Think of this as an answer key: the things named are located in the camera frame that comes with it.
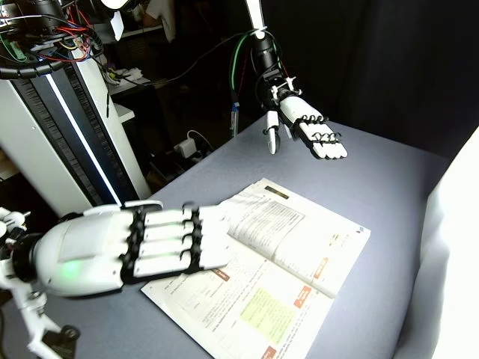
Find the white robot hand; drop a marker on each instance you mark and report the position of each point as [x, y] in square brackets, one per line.
[295, 108]
[86, 254]

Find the illustrated book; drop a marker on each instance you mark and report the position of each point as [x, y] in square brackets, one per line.
[284, 239]

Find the blue and white plug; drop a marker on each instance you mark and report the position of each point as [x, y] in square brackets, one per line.
[234, 119]

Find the grey table cloth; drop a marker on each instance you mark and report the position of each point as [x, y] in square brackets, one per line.
[374, 179]

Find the white power adapter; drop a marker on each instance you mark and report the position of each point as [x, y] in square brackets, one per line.
[187, 147]

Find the white column with black strips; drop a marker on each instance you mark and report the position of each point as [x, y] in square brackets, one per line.
[30, 149]

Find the white shelf board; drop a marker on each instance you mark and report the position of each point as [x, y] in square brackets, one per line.
[123, 112]

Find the white hanging cloth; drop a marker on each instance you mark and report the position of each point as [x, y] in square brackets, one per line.
[164, 15]

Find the white crumpled rag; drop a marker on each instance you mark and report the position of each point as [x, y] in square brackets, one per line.
[129, 74]

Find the white paper tag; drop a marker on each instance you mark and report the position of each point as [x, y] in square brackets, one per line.
[117, 27]

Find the white fabric screen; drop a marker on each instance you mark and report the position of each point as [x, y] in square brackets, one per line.
[449, 261]

